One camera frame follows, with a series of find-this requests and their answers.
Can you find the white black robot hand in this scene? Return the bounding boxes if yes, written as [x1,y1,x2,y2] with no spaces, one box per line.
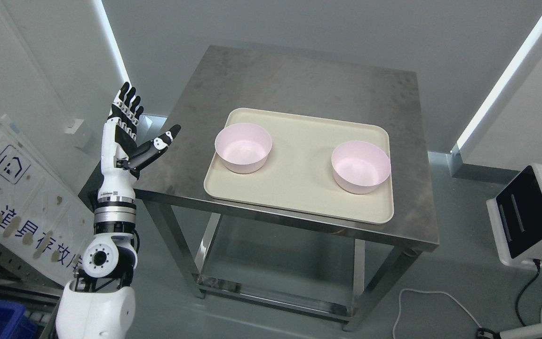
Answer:
[97,81,181,202]

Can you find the white cable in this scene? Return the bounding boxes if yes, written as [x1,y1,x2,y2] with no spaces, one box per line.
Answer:
[392,288,542,339]

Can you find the white sign board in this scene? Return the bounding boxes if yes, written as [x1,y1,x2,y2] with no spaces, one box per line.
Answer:
[0,116,93,285]

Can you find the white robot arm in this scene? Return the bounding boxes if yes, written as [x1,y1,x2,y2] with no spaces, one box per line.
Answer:
[55,198,138,339]

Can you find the pink bowl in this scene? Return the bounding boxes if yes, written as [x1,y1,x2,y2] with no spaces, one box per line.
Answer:
[214,122,273,174]
[330,141,391,194]

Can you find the black power cable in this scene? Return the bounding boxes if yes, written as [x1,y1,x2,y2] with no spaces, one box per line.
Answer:
[477,259,542,339]

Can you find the stainless steel table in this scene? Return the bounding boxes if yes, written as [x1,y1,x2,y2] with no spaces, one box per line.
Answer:
[135,46,439,332]

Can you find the white wall socket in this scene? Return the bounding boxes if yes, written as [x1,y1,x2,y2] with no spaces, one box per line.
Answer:
[64,119,89,139]

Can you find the white black device box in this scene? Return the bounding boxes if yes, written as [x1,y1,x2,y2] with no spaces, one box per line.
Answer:
[486,163,542,270]

